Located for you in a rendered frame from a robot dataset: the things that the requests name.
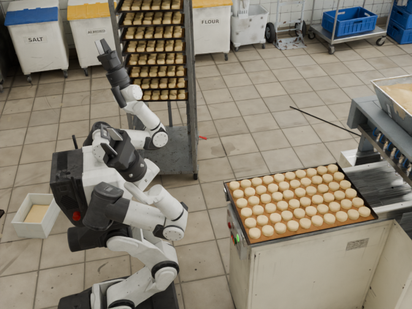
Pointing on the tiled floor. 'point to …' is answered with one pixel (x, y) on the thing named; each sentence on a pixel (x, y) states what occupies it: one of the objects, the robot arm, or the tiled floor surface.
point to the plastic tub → (36, 216)
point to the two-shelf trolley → (346, 35)
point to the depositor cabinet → (395, 260)
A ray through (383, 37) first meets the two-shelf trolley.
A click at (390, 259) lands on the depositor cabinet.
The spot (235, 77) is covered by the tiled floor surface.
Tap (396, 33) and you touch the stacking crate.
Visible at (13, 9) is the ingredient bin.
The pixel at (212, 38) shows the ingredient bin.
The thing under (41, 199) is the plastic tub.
